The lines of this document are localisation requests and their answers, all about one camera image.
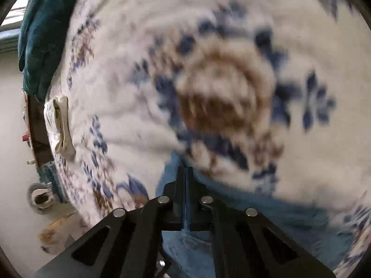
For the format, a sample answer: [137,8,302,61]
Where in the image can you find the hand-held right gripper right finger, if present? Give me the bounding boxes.
[185,167,337,278]

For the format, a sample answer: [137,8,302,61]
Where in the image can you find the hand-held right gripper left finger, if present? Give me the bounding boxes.
[33,166,186,278]

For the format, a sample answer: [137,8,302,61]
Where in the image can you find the blue denim pants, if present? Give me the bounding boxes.
[157,151,360,278]

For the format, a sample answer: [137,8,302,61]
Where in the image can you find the folded white pants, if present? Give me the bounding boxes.
[43,95,76,161]

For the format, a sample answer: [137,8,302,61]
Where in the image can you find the stack of folded jeans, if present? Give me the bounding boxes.
[39,162,68,203]

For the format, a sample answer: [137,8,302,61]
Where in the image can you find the brown slipper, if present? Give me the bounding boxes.
[39,217,76,253]

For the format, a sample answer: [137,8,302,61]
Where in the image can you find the round grey object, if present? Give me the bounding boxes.
[27,182,57,215]

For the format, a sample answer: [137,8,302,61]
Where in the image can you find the orange wooden desk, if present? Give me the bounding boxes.
[25,93,54,163]

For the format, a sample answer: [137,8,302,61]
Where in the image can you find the floral blanket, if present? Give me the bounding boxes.
[46,0,371,278]

